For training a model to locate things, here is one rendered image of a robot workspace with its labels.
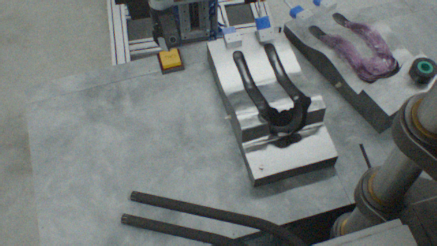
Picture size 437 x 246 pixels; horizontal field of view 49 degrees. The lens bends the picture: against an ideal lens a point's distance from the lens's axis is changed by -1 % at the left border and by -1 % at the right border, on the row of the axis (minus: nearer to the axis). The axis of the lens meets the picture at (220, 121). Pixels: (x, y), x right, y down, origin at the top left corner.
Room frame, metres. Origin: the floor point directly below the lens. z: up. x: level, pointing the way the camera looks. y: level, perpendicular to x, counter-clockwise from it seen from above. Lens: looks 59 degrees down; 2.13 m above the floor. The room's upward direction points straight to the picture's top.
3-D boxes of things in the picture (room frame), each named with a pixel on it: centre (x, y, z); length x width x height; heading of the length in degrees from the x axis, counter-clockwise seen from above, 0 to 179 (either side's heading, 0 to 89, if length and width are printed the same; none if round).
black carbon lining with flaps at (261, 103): (0.88, -0.16, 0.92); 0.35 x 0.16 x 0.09; 16
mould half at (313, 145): (0.86, -0.15, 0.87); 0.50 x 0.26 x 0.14; 16
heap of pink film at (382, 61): (1.04, -0.46, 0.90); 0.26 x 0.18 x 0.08; 33
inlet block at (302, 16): (1.23, -0.27, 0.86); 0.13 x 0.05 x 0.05; 33
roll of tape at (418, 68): (0.91, -0.63, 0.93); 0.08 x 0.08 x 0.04
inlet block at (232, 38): (1.11, -0.03, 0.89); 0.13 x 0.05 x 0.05; 16
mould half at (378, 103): (1.04, -0.47, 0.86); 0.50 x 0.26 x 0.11; 33
